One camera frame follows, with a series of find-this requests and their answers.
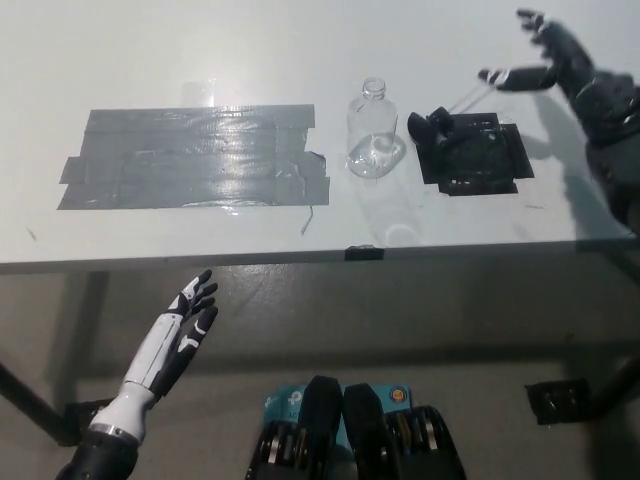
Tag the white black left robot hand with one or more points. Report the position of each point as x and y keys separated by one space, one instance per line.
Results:
x=157 y=355

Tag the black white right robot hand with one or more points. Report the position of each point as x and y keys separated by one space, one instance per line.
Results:
x=570 y=60

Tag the black trigger sprayer lid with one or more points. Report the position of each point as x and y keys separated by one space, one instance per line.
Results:
x=425 y=127

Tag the clear plastic bottle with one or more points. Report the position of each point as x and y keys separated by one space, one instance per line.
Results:
x=372 y=140

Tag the black teal robot body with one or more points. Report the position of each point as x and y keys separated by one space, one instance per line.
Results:
x=360 y=435

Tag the black table strut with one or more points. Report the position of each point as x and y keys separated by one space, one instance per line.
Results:
x=30 y=400
x=617 y=390

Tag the grey tape patch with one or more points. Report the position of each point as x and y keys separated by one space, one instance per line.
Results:
x=200 y=160

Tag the small black tape piece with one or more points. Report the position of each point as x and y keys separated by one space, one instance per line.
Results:
x=364 y=253

